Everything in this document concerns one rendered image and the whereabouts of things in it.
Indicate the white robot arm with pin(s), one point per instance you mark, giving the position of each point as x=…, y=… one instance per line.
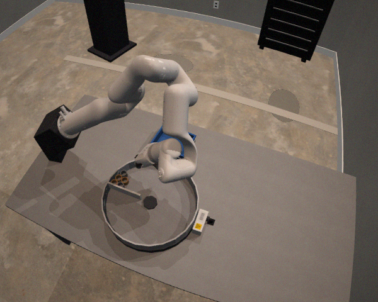
x=181, y=93

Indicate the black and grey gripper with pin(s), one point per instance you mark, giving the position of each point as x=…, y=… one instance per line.
x=142, y=158

